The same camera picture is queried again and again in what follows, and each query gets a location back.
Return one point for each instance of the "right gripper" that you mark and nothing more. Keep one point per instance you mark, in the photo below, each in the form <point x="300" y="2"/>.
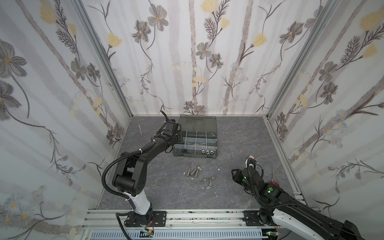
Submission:
<point x="238" y="175"/>

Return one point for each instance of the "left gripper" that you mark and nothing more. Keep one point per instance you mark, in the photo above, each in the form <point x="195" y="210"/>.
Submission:
<point x="174" y="138"/>

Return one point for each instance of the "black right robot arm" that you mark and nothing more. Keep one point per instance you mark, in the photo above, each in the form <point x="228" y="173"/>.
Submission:
<point x="279" y="208"/>

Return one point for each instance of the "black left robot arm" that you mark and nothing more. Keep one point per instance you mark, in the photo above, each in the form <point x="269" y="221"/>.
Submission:
<point x="127" y="175"/>

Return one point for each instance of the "cluster of silver wing nuts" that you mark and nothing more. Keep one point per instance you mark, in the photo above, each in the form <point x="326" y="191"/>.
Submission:
<point x="208" y="182"/>

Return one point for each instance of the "pile of screws and nuts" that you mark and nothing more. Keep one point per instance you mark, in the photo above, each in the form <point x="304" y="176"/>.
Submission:
<point x="194" y="172"/>

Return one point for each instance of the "green compartment organizer box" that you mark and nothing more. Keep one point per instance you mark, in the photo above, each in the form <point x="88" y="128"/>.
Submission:
<point x="199" y="137"/>

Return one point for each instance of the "red handled scissors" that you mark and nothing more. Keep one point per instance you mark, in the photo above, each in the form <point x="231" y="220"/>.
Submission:
<point x="273" y="181"/>

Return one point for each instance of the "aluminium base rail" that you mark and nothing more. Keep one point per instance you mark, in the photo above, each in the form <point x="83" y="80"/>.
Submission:
<point x="189" y="219"/>

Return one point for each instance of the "white slotted cable duct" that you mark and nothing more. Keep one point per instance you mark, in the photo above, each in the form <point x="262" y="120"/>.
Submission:
<point x="213" y="234"/>

